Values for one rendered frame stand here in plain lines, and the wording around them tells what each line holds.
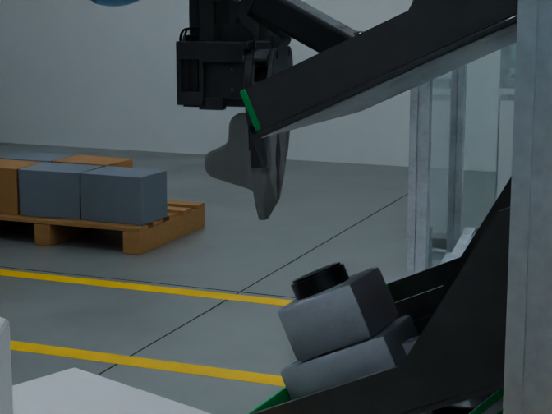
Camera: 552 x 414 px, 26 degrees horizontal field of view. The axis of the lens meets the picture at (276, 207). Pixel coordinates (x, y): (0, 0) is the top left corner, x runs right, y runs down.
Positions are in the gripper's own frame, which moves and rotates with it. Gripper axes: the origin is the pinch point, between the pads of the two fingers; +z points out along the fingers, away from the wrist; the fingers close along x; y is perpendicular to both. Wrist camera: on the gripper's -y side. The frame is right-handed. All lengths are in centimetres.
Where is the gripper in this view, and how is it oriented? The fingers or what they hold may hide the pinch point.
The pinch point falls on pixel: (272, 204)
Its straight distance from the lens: 101.2
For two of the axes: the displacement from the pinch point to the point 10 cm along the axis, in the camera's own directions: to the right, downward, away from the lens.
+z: 0.0, 9.8, 1.9
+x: -2.6, 1.8, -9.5
